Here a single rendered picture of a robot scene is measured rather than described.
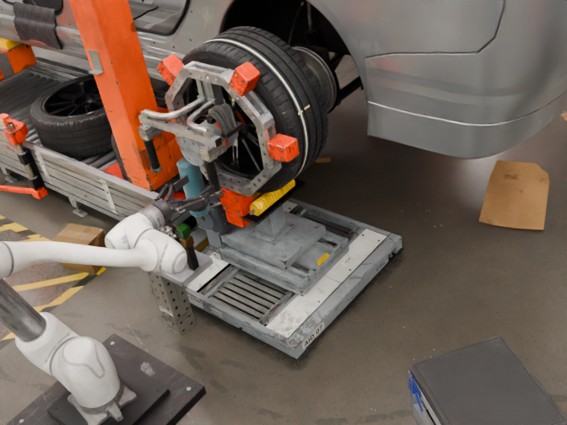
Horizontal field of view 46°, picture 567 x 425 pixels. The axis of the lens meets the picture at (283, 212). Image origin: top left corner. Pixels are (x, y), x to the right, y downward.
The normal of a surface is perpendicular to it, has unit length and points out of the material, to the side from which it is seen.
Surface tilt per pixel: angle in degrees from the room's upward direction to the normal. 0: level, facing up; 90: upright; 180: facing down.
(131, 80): 90
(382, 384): 0
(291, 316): 0
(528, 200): 1
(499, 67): 91
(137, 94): 90
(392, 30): 90
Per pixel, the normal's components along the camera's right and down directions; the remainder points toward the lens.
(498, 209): -0.14, -0.80
